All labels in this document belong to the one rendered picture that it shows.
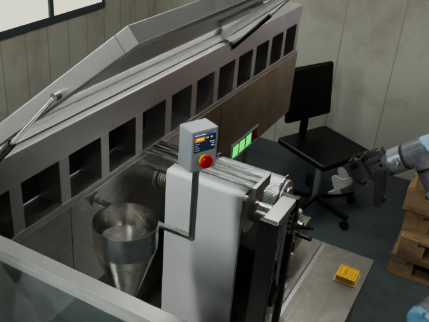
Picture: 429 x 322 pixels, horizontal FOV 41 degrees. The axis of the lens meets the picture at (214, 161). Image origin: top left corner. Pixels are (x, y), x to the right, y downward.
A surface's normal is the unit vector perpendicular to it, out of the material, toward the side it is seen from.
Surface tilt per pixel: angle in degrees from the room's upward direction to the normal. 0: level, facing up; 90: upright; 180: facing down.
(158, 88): 90
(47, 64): 90
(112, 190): 90
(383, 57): 90
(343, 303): 0
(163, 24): 50
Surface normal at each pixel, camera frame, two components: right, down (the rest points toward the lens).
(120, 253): -0.05, 0.48
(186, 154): -0.80, 0.24
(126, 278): 0.11, 0.73
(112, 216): 0.59, 0.43
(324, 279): 0.07, -0.87
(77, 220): 0.88, 0.29
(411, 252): -0.43, 0.41
